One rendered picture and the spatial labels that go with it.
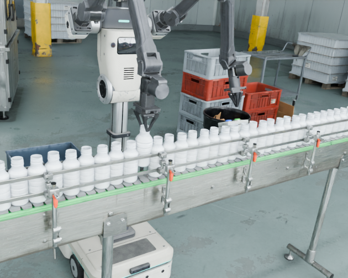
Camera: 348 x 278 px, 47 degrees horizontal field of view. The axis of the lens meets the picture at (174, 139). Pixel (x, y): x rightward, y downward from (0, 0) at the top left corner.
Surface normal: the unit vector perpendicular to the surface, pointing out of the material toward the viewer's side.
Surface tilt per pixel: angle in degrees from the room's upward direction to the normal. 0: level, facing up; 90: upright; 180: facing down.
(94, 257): 0
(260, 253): 0
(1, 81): 93
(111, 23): 90
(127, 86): 90
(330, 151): 90
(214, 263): 0
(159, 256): 31
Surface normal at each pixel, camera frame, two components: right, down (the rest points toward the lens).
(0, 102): 0.27, 0.37
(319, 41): -0.84, 0.11
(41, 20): 0.55, 0.35
